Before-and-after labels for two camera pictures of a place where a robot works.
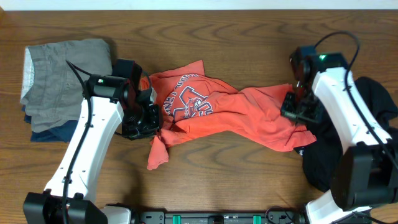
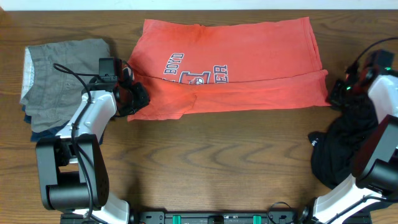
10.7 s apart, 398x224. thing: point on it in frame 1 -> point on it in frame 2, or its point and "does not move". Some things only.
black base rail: x=278 y=216 does not move
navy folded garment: x=62 y=132 does not move
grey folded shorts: x=52 y=91 does not move
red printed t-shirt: x=192 y=100 -> x=253 y=63
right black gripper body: x=303 y=105 -> x=348 y=98
